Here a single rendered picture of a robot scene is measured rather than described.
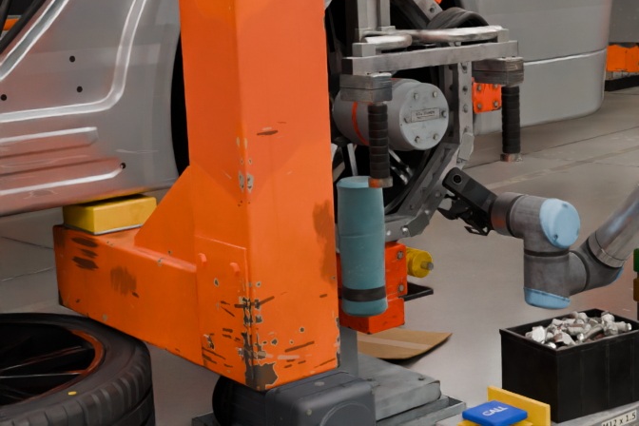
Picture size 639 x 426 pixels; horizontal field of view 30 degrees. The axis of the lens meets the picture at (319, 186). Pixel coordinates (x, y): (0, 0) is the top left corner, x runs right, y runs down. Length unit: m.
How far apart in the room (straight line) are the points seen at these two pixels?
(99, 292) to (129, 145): 0.27
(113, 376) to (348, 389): 0.43
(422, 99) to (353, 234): 0.29
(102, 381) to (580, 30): 1.57
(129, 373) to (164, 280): 0.16
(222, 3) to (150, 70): 0.52
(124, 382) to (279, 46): 0.61
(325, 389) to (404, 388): 0.54
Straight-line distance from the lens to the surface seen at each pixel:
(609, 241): 2.44
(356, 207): 2.23
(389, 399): 2.61
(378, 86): 2.10
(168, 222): 1.98
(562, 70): 2.96
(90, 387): 1.94
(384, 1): 2.39
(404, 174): 2.61
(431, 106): 2.29
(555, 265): 2.39
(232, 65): 1.72
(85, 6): 2.19
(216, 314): 1.85
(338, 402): 2.12
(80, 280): 2.26
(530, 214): 2.38
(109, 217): 2.21
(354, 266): 2.26
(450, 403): 2.77
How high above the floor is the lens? 1.14
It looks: 10 degrees down
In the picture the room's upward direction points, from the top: 3 degrees counter-clockwise
